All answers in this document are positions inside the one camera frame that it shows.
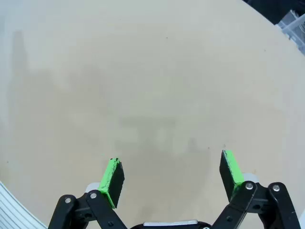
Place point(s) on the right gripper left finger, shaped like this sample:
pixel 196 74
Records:
pixel 114 181

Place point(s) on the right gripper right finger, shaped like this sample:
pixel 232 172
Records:
pixel 230 174

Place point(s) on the clear plastic storage box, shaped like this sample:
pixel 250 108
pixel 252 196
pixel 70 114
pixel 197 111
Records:
pixel 295 28

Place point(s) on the white ribbed panel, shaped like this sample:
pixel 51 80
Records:
pixel 16 210

